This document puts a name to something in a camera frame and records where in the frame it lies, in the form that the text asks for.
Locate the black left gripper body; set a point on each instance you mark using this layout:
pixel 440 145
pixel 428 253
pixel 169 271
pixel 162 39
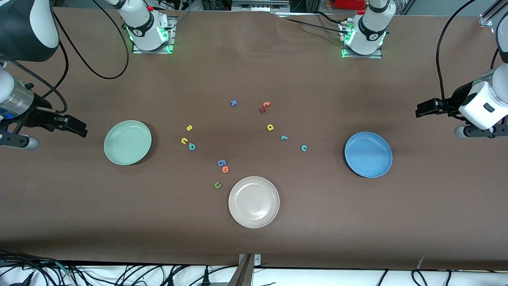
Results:
pixel 453 103

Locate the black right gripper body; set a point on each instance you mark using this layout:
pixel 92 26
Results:
pixel 39 116

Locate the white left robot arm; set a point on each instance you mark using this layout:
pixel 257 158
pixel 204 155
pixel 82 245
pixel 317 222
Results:
pixel 369 24

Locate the green plate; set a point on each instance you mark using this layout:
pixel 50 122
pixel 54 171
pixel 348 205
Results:
pixel 127 151

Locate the blue plate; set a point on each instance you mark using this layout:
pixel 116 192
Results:
pixel 369 159

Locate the red box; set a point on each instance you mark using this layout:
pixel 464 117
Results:
pixel 349 4

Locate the white paper tag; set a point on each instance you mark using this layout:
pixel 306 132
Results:
pixel 421 263

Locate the beige plate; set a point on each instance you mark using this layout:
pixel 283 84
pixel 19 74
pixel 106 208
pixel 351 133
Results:
pixel 254 202

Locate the brown table cover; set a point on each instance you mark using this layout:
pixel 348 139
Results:
pixel 278 238

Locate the grey equipment box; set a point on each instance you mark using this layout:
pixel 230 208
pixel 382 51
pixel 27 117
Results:
pixel 258 6

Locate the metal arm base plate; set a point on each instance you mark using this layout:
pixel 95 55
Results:
pixel 365 57
pixel 173 35

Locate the aluminium corner rail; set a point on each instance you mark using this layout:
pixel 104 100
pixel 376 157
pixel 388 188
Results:
pixel 490 16

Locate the aluminium mount post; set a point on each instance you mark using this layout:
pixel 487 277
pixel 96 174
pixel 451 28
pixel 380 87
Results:
pixel 246 274

